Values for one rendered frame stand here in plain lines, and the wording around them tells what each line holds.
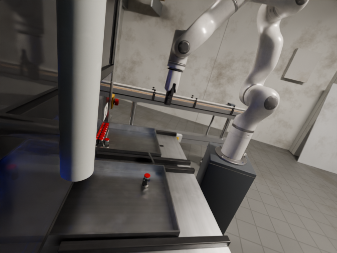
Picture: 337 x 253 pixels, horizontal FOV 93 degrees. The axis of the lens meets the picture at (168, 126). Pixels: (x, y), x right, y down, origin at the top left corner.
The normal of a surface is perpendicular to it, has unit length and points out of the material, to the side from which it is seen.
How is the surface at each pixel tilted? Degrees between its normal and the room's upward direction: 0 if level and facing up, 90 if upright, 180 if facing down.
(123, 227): 0
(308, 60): 90
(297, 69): 90
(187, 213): 0
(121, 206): 0
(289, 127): 90
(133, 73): 90
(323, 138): 78
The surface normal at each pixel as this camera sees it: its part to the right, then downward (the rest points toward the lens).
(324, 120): -0.17, 0.13
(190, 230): 0.23, -0.90
